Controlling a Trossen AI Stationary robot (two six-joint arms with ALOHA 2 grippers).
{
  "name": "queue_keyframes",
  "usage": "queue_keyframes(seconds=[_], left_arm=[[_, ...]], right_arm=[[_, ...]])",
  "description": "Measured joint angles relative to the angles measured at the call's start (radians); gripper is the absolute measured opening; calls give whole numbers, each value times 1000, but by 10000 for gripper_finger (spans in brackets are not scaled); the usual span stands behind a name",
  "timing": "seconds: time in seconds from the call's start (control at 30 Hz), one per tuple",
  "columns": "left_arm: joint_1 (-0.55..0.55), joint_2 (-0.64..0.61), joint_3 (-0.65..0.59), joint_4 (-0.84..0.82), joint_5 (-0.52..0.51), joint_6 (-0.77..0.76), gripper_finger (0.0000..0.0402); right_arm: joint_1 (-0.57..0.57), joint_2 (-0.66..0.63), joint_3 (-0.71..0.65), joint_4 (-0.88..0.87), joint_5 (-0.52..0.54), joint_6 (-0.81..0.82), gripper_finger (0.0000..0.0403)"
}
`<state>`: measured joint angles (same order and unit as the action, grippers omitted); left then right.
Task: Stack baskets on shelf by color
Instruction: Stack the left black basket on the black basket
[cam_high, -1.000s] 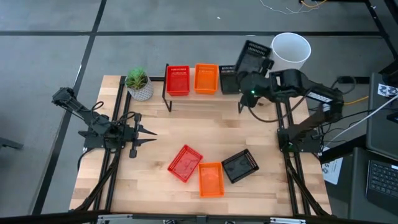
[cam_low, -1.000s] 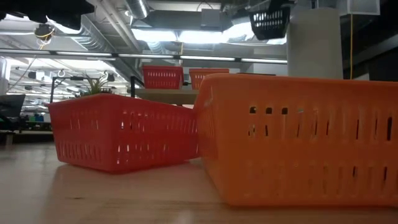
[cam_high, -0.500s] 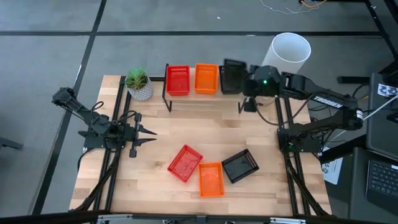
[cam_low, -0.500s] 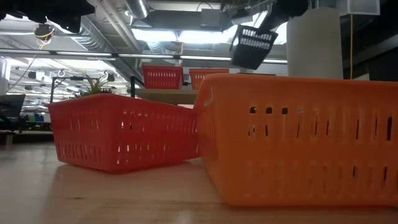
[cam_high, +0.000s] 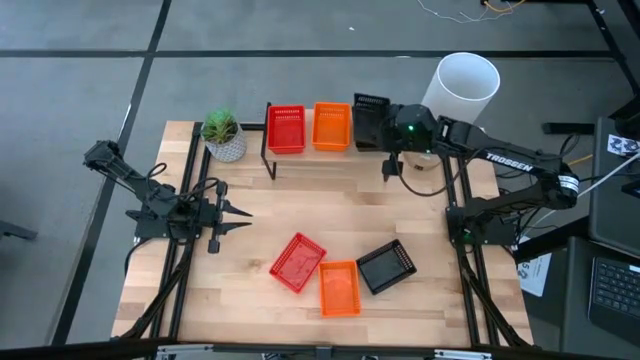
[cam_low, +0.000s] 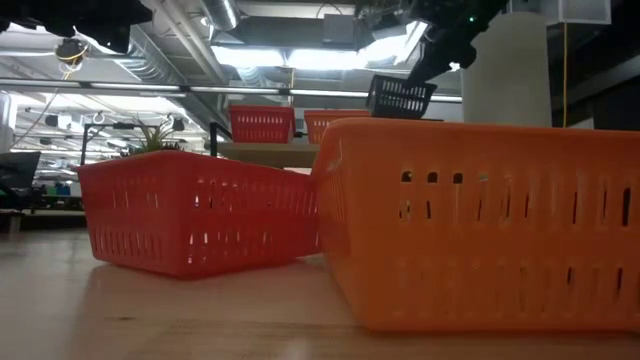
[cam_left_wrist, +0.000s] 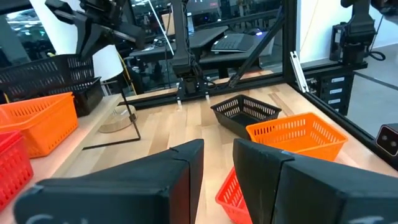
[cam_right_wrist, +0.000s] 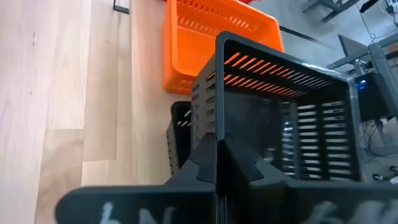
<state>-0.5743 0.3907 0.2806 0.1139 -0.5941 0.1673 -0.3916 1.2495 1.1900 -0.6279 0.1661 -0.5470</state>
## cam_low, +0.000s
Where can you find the orange slotted plastic basket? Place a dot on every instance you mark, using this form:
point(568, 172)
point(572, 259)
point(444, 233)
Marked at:
point(475, 235)
point(335, 127)

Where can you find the red slotted plastic basket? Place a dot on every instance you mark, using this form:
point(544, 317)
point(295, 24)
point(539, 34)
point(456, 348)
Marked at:
point(262, 125)
point(200, 220)

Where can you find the dark computer monitor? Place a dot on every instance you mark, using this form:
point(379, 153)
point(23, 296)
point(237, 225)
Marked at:
point(17, 175)

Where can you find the light wooden shelf board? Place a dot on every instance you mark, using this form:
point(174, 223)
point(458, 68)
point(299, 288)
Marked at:
point(270, 155)

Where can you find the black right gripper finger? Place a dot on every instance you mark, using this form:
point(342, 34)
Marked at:
point(435, 55)

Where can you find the silver ceiling duct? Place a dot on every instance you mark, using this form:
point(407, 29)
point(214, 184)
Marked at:
point(220, 12)

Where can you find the black slotted plastic basket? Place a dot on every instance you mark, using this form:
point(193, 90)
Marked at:
point(400, 97)

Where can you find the white ceiling box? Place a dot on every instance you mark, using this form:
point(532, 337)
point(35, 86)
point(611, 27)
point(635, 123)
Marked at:
point(577, 11)

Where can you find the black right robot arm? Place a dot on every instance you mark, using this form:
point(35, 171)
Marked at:
point(450, 10)

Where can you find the long horizontal ceiling pipe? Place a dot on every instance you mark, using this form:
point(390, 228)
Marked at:
point(225, 89)

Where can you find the black metal shelf frame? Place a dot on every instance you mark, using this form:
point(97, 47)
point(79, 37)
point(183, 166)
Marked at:
point(216, 137)

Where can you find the green potted plant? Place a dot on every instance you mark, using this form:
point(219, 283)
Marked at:
point(152, 137)

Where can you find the bright ceiling light panel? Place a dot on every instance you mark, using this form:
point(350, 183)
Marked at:
point(310, 57)

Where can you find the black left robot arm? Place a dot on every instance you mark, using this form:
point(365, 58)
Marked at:
point(75, 17)

